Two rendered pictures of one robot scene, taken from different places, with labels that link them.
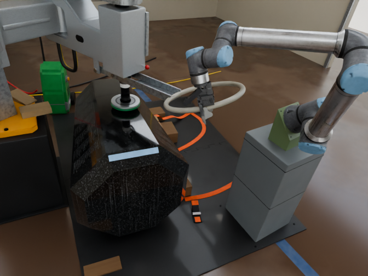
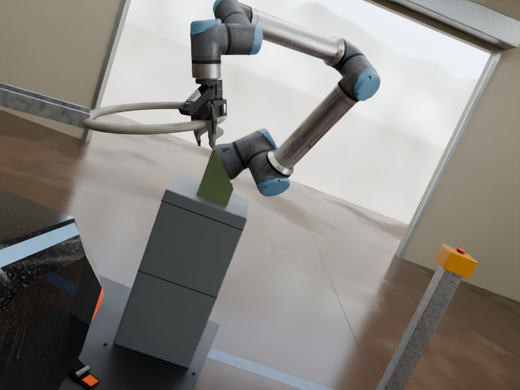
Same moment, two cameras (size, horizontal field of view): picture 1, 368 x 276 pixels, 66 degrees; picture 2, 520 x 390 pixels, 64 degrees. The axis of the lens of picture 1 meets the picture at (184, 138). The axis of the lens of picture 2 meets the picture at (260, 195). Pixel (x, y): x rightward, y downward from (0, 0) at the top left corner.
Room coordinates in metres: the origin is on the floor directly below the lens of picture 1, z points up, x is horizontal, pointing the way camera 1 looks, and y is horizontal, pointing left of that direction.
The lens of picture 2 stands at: (0.39, 0.92, 1.36)
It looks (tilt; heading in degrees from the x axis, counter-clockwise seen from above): 12 degrees down; 301
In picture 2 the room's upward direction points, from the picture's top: 21 degrees clockwise
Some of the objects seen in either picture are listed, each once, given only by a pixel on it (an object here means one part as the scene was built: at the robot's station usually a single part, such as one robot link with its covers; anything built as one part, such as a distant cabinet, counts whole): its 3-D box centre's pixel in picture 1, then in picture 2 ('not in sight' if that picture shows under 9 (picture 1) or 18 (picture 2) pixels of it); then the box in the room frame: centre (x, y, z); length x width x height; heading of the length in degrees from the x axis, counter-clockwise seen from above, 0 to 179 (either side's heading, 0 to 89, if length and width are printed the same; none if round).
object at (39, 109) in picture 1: (35, 109); not in sight; (1.71, 1.10, 0.81); 0.20 x 0.10 x 0.05; 127
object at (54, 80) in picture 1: (53, 75); not in sight; (2.98, 1.60, 0.43); 0.35 x 0.35 x 0.87; 14
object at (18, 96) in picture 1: (21, 97); not in sight; (1.86, 1.29, 0.80); 0.20 x 0.10 x 0.05; 68
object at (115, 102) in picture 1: (125, 101); not in sight; (1.85, 0.47, 0.88); 0.21 x 0.21 x 0.01
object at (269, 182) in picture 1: (269, 182); (184, 268); (1.63, -0.71, 0.43); 0.50 x 0.50 x 0.85; 36
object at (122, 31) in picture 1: (114, 39); not in sight; (1.89, 0.54, 1.33); 0.36 x 0.22 x 0.45; 58
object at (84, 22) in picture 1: (86, 29); not in sight; (2.07, 0.80, 1.31); 0.74 x 0.23 x 0.49; 58
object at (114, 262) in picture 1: (102, 267); not in sight; (1.01, 0.46, 0.02); 0.25 x 0.10 x 0.01; 116
